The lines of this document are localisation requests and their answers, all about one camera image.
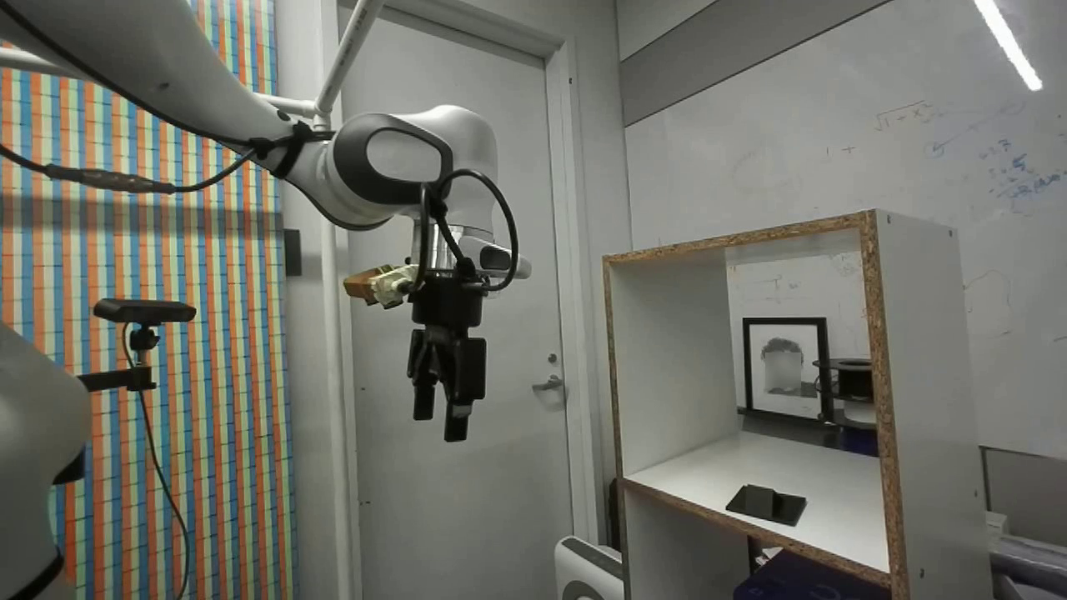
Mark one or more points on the black framed portrait picture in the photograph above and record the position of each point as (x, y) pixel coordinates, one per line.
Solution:
(789, 367)

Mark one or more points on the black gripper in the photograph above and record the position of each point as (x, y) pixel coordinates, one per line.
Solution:
(452, 304)

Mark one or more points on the small black object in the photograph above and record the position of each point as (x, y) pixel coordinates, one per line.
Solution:
(770, 505)

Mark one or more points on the tan wrist camera mount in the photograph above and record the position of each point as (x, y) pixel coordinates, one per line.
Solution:
(385, 286)

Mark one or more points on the grey door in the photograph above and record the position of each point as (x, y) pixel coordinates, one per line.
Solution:
(467, 502)

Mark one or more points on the white round-grille air purifier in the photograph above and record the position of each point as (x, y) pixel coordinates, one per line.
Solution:
(585, 572)

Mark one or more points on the white pole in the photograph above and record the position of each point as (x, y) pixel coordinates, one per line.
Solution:
(348, 56)

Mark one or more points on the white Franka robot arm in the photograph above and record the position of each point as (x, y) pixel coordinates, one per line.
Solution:
(134, 56)

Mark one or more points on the white open shelf cabinet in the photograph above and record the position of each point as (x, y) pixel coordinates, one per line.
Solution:
(936, 445)

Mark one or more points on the whiteboard with writing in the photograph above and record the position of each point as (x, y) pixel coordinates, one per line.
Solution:
(946, 169)

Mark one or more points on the striped colourful curtain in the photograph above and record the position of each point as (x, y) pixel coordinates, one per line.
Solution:
(223, 387)

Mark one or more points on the black camera on stand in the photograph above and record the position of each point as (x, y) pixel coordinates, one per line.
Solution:
(144, 311)

